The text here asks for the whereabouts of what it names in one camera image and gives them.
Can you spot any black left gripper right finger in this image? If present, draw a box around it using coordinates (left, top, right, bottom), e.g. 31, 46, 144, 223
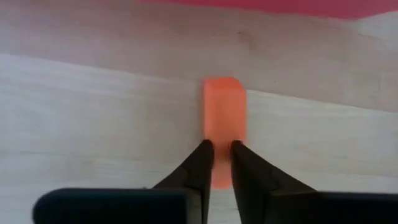
229, 139, 315, 224

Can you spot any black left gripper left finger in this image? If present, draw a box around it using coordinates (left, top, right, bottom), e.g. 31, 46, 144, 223
152, 139, 215, 224

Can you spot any orange eraser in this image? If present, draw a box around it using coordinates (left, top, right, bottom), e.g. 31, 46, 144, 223
201, 77, 248, 190

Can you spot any pink plastic bin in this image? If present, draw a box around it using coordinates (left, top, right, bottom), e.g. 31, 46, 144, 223
133, 0, 398, 20

